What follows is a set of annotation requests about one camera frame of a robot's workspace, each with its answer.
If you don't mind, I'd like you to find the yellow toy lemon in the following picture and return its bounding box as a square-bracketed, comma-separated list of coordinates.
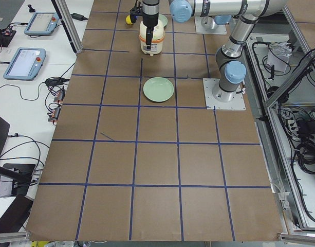
[125, 15, 134, 25]

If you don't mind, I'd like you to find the white rice cooker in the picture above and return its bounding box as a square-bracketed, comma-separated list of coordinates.
[139, 20, 165, 56]

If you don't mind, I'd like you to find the blue teach pendant far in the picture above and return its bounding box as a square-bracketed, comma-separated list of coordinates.
[24, 12, 59, 36]

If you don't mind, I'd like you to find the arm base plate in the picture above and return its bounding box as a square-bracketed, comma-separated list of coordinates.
[194, 16, 227, 35]
[203, 78, 246, 111]

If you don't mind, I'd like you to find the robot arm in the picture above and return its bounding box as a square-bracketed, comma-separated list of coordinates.
[129, 0, 159, 50]
[169, 0, 287, 103]

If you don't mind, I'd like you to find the blue teach pendant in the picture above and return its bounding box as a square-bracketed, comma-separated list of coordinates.
[24, 12, 59, 36]
[3, 47, 46, 81]

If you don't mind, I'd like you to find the black power adapter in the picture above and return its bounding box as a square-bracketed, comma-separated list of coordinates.
[71, 13, 88, 21]

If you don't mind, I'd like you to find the green plate right side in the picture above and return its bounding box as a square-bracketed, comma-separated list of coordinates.
[159, 14, 168, 27]

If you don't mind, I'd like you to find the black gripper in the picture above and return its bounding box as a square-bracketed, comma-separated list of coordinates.
[129, 7, 159, 50]

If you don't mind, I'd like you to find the green plate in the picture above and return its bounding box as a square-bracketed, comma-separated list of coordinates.
[159, 14, 168, 27]
[143, 77, 174, 102]

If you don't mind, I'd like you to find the blue teach pendant near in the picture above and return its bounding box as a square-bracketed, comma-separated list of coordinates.
[3, 47, 46, 81]

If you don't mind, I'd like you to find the green plate left side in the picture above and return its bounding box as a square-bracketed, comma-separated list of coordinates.
[143, 77, 174, 102]

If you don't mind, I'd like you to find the aluminium frame post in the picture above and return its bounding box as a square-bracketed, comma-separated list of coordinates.
[51, 0, 83, 54]

